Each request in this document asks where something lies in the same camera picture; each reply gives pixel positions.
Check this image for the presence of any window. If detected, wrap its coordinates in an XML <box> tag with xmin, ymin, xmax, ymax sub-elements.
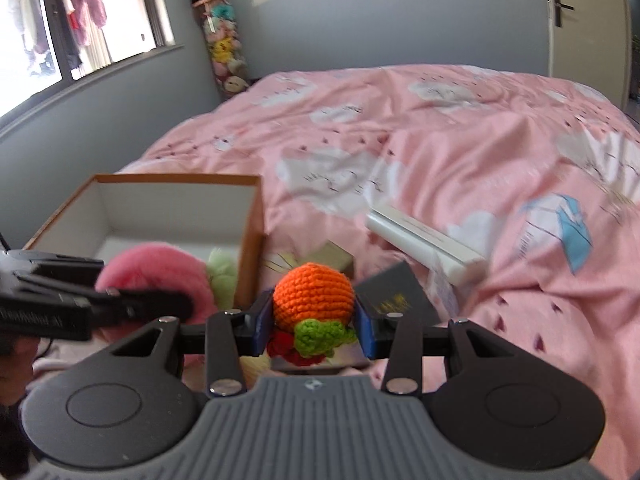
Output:
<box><xmin>1</xmin><ymin>0</ymin><xmax>174</xmax><ymax>124</ymax></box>

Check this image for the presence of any orange crochet fruit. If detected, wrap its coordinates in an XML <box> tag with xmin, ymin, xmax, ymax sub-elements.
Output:
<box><xmin>267</xmin><ymin>262</ymin><xmax>357</xmax><ymax>358</ymax></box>

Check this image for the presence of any black book box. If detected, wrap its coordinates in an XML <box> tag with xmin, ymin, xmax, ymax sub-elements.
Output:
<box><xmin>355</xmin><ymin>260</ymin><xmax>440</xmax><ymax>325</ymax></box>

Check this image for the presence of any orange cardboard box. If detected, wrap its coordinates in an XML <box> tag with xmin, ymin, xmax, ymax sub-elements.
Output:
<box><xmin>25</xmin><ymin>174</ymin><xmax>265</xmax><ymax>308</ymax></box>

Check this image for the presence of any white long glasses case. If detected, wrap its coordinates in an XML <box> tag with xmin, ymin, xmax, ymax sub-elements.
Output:
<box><xmin>366</xmin><ymin>205</ymin><xmax>488</xmax><ymax>287</ymax></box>

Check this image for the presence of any beige door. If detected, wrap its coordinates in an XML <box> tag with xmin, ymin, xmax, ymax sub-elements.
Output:
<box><xmin>548</xmin><ymin>0</ymin><xmax>631</xmax><ymax>108</ymax></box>

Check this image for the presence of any small gold box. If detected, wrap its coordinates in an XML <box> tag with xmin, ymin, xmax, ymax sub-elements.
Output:
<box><xmin>306</xmin><ymin>240</ymin><xmax>355</xmax><ymax>280</ymax></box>

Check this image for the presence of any pink cloud duvet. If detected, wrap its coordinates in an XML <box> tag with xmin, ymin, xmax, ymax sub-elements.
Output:
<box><xmin>24</xmin><ymin>63</ymin><xmax>640</xmax><ymax>478</ymax></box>

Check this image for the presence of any person left hand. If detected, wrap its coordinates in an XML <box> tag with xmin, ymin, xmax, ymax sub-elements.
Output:
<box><xmin>0</xmin><ymin>337</ymin><xmax>40</xmax><ymax>406</ymax></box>

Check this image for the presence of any pink fluffy pompom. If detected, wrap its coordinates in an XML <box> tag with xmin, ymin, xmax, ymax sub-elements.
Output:
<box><xmin>94</xmin><ymin>242</ymin><xmax>238</xmax><ymax>325</ymax></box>

